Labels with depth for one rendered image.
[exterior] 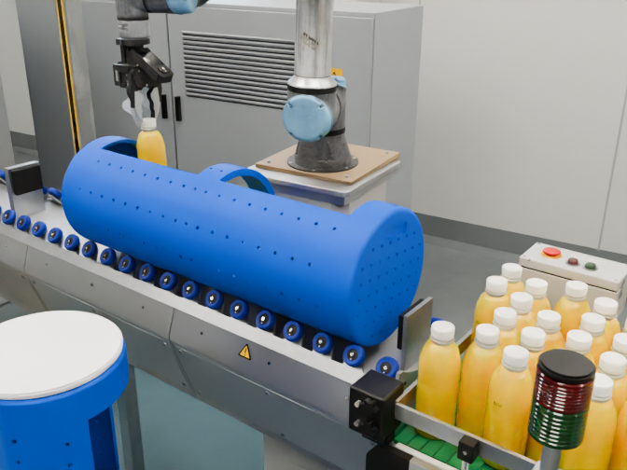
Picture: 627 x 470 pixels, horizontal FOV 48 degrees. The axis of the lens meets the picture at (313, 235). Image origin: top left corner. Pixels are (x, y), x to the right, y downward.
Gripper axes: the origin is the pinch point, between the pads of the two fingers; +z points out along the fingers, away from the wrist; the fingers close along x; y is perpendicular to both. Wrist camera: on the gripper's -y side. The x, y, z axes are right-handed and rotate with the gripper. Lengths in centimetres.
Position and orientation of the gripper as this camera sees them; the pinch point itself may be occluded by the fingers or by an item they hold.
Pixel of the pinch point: (147, 120)
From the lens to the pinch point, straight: 183.4
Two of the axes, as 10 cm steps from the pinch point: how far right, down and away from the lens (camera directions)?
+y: -8.0, -2.3, 5.6
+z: 0.0, 9.3, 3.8
